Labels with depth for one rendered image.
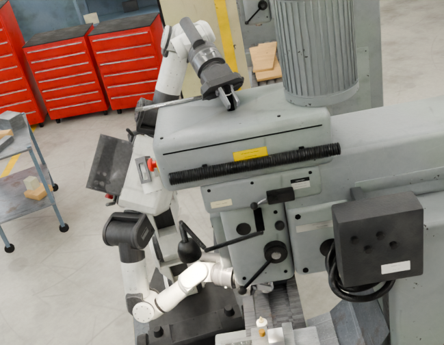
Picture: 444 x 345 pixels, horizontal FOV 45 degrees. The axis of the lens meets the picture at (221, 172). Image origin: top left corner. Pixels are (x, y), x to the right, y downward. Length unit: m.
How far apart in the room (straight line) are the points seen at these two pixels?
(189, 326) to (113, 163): 1.07
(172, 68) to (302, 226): 0.71
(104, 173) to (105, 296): 2.12
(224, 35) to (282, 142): 1.87
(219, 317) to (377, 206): 1.49
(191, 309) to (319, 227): 1.34
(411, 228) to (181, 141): 0.60
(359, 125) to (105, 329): 2.55
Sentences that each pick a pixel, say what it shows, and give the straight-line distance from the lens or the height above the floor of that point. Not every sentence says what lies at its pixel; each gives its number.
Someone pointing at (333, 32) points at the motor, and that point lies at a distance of 1.36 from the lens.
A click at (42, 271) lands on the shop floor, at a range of 4.43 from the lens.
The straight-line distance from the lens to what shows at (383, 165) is 1.53.
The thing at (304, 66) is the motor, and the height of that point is 2.00.
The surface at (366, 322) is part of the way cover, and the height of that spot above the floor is 1.00.
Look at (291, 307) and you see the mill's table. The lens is 2.19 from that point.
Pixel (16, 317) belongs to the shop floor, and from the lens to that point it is 4.14.
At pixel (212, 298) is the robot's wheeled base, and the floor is 0.57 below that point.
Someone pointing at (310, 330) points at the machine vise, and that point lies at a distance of 2.02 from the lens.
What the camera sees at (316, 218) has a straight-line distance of 1.56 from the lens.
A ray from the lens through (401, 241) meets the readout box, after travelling 1.35.
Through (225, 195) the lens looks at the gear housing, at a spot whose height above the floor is 1.69.
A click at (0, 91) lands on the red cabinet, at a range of 6.81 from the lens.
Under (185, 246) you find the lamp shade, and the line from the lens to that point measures 1.65.
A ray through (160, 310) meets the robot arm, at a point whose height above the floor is 1.14.
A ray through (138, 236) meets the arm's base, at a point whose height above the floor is 1.42.
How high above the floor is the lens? 2.51
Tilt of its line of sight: 31 degrees down
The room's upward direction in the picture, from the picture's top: 13 degrees counter-clockwise
